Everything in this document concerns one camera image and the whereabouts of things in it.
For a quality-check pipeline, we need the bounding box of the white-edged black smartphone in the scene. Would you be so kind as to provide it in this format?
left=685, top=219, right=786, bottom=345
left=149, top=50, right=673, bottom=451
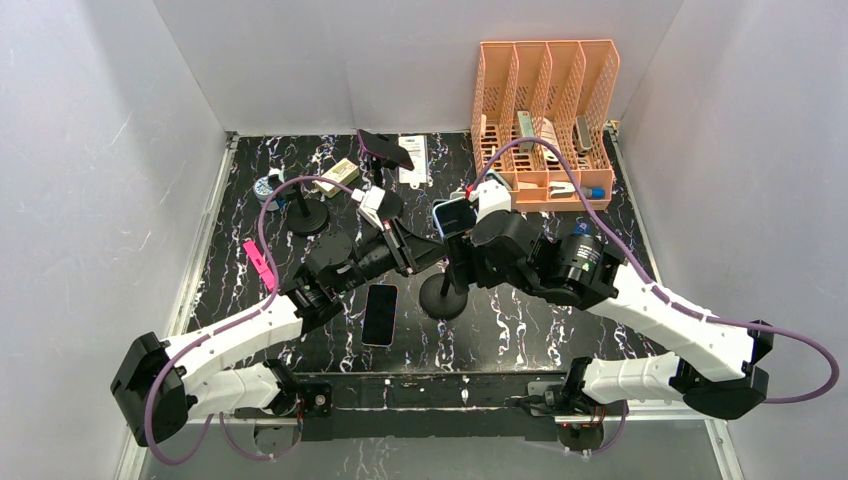
left=361, top=284, right=398, bottom=348

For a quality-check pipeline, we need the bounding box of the light blue phone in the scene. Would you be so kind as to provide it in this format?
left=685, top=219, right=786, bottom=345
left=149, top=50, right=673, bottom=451
left=432, top=197, right=477, bottom=240

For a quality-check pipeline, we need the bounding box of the purple cable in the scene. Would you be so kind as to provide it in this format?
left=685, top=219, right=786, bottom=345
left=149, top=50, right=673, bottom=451
left=466, top=136, right=841, bottom=405
left=144, top=176, right=362, bottom=466

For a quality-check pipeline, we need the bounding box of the blue white tape roll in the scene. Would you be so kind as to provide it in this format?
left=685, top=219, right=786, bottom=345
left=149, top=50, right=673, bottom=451
left=253, top=168, right=285, bottom=211

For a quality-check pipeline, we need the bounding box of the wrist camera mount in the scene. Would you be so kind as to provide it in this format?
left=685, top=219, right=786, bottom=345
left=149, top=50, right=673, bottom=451
left=351, top=186, right=385, bottom=232
left=466, top=180, right=512, bottom=223

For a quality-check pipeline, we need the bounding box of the pink marker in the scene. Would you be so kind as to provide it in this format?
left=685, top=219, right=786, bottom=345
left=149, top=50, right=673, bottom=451
left=243, top=240, right=275, bottom=292

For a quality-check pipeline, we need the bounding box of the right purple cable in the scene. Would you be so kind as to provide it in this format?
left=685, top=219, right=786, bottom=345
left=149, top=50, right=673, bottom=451
left=466, top=136, right=841, bottom=405

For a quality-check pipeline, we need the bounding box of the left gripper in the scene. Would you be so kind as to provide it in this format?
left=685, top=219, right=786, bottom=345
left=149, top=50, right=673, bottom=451
left=334, top=218, right=445, bottom=296

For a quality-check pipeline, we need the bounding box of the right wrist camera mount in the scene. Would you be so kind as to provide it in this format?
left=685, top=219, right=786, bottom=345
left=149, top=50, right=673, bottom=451
left=466, top=180, right=512, bottom=223

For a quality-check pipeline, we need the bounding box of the black round-base phone stand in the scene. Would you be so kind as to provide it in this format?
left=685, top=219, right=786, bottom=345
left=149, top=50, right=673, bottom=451
left=268, top=173, right=329, bottom=237

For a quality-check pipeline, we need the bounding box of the orange file organizer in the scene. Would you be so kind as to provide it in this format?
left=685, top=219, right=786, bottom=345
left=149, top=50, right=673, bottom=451
left=471, top=39, right=620, bottom=212

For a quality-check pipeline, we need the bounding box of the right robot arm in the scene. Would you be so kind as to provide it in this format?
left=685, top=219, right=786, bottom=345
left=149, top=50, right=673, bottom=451
left=446, top=211, right=773, bottom=420

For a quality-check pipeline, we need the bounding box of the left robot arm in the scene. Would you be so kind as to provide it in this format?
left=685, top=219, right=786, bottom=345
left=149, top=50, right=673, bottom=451
left=110, top=220, right=446, bottom=447

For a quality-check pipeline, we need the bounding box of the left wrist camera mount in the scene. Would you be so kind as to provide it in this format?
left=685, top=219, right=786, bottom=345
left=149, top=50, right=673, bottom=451
left=351, top=186, right=385, bottom=232

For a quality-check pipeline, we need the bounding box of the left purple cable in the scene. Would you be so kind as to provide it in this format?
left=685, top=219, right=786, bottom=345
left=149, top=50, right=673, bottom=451
left=144, top=176, right=362, bottom=466

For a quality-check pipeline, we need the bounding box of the beige small box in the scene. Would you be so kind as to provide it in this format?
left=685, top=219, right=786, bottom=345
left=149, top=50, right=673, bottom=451
left=315, top=158, right=360, bottom=198

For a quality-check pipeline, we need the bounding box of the black base frame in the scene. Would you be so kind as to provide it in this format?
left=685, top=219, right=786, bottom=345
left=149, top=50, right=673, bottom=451
left=235, top=370, right=687, bottom=444

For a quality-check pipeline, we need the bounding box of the white labelled package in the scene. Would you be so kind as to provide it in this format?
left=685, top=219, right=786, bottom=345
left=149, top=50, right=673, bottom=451
left=398, top=135, right=429, bottom=189

